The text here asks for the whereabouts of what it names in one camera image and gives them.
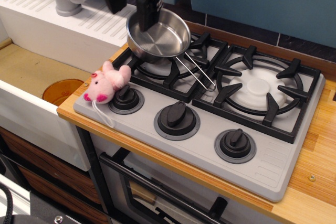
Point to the stainless steel pan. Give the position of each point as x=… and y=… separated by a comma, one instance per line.
x=165, y=41

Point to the pink stuffed pig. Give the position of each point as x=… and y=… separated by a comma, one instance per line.
x=104, y=85

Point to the black left stove knob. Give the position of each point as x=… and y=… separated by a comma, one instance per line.
x=126, y=101

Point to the black stove knob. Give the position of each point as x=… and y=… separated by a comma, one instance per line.
x=177, y=122
x=126, y=101
x=235, y=146

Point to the black middle stove knob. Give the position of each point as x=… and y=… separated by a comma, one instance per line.
x=177, y=122

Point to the grey toy stove top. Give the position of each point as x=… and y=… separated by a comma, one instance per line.
x=267, y=174

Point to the black right stove knob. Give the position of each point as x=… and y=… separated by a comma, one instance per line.
x=235, y=146

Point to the black left burner grate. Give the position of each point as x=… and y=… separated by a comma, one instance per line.
x=183, y=77

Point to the black burner grate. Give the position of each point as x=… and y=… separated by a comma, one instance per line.
x=183, y=77
x=270, y=95

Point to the white toy sink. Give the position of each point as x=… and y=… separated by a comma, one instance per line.
x=39, y=48

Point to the orange sink drain plate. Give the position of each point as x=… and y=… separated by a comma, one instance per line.
x=59, y=91

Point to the black right burner grate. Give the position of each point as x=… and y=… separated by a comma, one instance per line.
x=270, y=95

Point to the wooden drawer cabinet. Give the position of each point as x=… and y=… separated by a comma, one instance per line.
x=63, y=184

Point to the oven door with handle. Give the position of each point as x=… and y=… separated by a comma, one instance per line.
x=116, y=162

